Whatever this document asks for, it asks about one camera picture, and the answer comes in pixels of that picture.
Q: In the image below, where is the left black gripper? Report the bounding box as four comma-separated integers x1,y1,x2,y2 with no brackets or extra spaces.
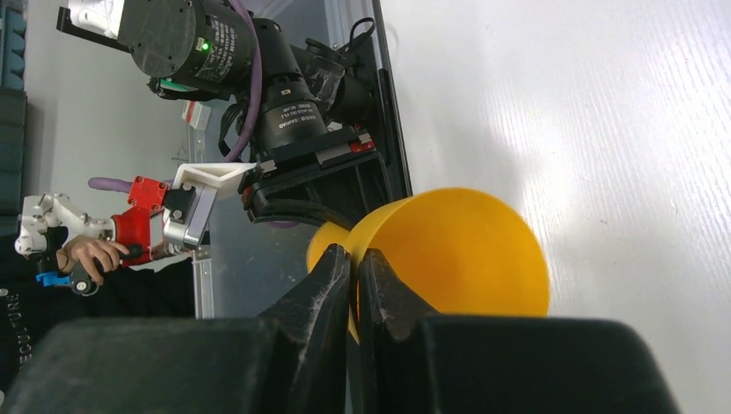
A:
240,128,397,229

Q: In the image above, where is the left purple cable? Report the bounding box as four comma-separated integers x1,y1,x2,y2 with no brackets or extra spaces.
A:
88,0,264,196

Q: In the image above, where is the yellow wine glass front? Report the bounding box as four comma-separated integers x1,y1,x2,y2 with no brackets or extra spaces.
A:
306,187,551,317

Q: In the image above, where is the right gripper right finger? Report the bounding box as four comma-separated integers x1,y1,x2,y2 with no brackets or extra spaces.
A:
358,249,678,413

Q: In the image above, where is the operator hand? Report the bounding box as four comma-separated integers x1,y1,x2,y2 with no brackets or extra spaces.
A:
56,235,129,285

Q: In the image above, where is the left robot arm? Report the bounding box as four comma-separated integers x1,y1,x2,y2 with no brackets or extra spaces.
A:
57,0,408,229

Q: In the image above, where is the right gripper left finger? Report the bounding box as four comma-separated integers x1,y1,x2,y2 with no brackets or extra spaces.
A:
2,244,350,413

